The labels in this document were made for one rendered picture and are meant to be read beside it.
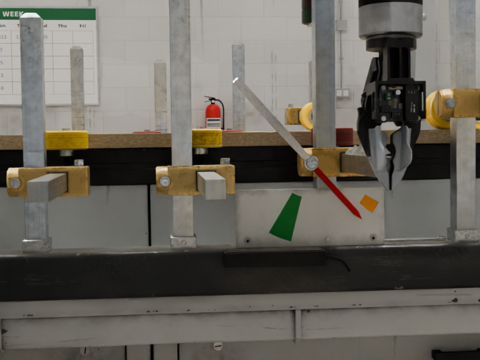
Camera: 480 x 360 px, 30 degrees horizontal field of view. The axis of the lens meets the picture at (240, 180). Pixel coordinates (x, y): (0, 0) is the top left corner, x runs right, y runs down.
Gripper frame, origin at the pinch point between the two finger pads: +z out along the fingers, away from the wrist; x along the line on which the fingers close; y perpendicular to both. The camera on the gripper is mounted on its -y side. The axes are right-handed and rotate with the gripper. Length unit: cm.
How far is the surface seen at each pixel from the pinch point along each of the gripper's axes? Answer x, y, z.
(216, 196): -24.9, -0.7, 1.9
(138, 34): -58, -741, -131
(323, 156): -4.8, -26.1, -4.1
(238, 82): -20.1, -18.8, -16.1
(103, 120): -93, -742, -49
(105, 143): -44, -46, -7
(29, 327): -56, -30, 25
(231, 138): -19, -46, -8
